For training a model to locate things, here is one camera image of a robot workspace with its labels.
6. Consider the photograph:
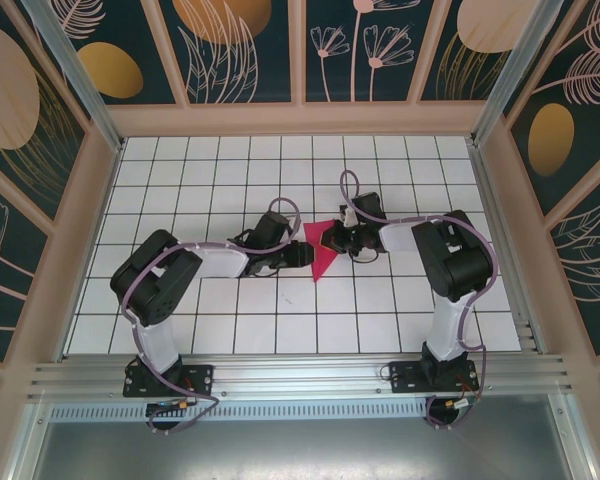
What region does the pink paper sheet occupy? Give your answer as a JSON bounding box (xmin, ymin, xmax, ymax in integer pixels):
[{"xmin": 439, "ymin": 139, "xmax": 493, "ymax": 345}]
[{"xmin": 303, "ymin": 217, "xmax": 352, "ymax": 284}]

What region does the grey metal sheet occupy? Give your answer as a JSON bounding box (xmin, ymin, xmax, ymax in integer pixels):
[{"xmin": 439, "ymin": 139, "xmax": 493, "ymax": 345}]
[{"xmin": 7, "ymin": 419, "xmax": 600, "ymax": 480}]

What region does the aluminium mounting rail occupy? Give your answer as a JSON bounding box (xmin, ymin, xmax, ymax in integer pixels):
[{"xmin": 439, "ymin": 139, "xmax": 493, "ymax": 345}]
[{"xmin": 27, "ymin": 352, "xmax": 579, "ymax": 401}]

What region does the aluminium side rail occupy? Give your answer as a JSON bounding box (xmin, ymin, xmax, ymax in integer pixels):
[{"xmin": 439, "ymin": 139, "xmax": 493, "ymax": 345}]
[{"xmin": 467, "ymin": 139, "xmax": 549, "ymax": 354}]

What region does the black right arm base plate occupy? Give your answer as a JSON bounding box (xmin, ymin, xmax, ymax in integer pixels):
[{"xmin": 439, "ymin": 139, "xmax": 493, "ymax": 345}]
[{"xmin": 388, "ymin": 360, "xmax": 480, "ymax": 396}]

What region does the slotted grey cable duct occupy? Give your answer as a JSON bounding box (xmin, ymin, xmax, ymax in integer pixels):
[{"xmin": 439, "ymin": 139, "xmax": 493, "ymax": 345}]
[{"xmin": 44, "ymin": 398, "xmax": 574, "ymax": 425}]

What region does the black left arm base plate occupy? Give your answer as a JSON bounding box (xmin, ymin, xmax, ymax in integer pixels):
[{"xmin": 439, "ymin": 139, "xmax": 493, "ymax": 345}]
[{"xmin": 122, "ymin": 363, "xmax": 216, "ymax": 399}]

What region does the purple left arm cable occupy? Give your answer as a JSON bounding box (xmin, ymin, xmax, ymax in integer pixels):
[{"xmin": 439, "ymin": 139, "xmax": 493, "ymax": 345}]
[{"xmin": 121, "ymin": 197, "xmax": 302, "ymax": 435}]

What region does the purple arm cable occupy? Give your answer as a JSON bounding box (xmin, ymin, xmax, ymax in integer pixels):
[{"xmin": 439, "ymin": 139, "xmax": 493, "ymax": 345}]
[
  {"xmin": 121, "ymin": 197, "xmax": 302, "ymax": 435},
  {"xmin": 339, "ymin": 169, "xmax": 496, "ymax": 431}
]

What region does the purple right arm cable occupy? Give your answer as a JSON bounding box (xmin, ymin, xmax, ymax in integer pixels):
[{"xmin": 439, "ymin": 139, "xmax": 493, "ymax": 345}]
[{"xmin": 339, "ymin": 169, "xmax": 496, "ymax": 431}]

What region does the aluminium frame post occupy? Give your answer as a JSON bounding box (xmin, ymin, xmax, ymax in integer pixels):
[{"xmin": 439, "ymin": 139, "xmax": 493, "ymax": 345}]
[
  {"xmin": 469, "ymin": 0, "xmax": 579, "ymax": 149},
  {"xmin": 20, "ymin": 0, "xmax": 126, "ymax": 154}
]

